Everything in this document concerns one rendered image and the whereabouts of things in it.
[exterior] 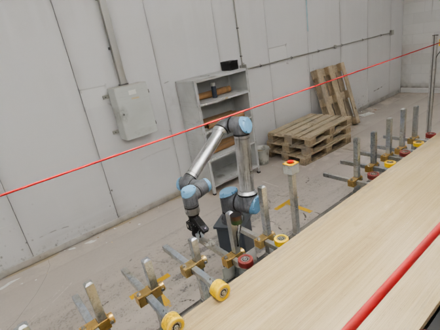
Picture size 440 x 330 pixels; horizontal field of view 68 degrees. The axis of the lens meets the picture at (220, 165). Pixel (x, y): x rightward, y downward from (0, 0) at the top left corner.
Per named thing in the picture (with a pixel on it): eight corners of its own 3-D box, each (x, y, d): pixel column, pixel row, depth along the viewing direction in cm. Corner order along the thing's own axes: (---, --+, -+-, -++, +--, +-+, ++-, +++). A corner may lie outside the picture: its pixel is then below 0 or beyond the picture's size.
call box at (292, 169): (283, 175, 201) (282, 163, 198) (291, 171, 205) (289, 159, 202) (292, 177, 196) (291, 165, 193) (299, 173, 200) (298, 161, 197)
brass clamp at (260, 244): (254, 245, 196) (253, 238, 194) (269, 235, 203) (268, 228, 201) (261, 249, 191) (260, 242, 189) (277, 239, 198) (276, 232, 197)
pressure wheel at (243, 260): (237, 276, 174) (234, 258, 170) (248, 268, 179) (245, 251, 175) (247, 283, 168) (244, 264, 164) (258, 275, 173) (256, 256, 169)
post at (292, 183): (291, 235, 217) (286, 173, 201) (296, 232, 219) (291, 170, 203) (297, 238, 213) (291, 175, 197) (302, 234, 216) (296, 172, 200)
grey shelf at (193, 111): (196, 187, 483) (174, 81, 427) (241, 166, 531) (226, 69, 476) (214, 195, 449) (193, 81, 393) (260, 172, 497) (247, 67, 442)
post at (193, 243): (203, 311, 178) (186, 238, 161) (209, 308, 180) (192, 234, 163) (207, 315, 175) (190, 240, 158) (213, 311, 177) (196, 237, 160)
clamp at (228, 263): (222, 265, 181) (220, 257, 179) (240, 253, 188) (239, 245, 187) (228, 269, 177) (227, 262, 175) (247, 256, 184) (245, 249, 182)
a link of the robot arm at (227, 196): (228, 202, 274) (225, 184, 267) (245, 206, 264) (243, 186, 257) (218, 211, 263) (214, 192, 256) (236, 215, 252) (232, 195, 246)
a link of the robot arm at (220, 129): (219, 112, 242) (171, 183, 209) (232, 112, 235) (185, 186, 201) (224, 124, 249) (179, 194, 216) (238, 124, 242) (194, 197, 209)
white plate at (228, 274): (224, 283, 185) (221, 268, 181) (256, 260, 199) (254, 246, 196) (224, 283, 185) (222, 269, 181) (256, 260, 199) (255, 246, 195)
